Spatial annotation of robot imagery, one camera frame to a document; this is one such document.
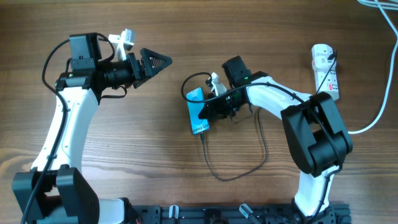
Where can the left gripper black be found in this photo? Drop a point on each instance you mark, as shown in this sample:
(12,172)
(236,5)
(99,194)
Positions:
(148,71)

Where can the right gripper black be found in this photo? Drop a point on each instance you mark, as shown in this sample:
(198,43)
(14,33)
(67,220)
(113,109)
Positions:
(216,112)

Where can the smartphone with teal screen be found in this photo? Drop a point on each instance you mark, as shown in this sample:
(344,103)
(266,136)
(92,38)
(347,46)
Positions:
(198,125)

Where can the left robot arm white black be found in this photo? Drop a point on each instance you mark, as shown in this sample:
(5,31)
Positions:
(54,190)

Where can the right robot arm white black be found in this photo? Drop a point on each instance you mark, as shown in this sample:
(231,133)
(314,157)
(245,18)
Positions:
(316,135)

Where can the white power strip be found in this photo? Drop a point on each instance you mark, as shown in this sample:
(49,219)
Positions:
(324,67)

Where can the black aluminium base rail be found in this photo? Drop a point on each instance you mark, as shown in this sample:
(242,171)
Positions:
(267,214)

